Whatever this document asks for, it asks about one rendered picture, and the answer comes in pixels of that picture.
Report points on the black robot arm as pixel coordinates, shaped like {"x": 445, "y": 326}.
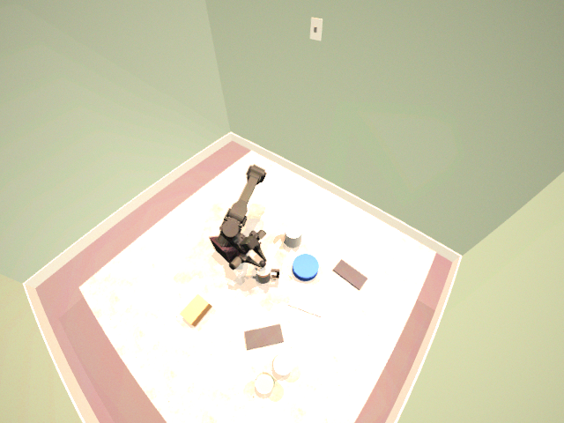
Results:
{"x": 235, "y": 218}

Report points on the blue flat cylinder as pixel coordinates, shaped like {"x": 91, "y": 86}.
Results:
{"x": 305, "y": 267}

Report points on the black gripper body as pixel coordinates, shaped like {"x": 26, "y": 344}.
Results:
{"x": 242, "y": 257}

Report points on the white flat bar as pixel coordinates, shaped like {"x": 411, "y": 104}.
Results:
{"x": 305, "y": 307}

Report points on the glass coffee press with black knob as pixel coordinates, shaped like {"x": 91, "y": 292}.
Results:
{"x": 263, "y": 274}

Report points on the clear glass cylinder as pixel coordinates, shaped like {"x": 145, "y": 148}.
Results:
{"x": 264, "y": 383}

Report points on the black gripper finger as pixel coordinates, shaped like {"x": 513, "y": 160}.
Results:
{"x": 259, "y": 252}
{"x": 252, "y": 261}

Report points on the grey cylinder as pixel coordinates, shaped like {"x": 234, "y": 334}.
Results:
{"x": 283, "y": 364}

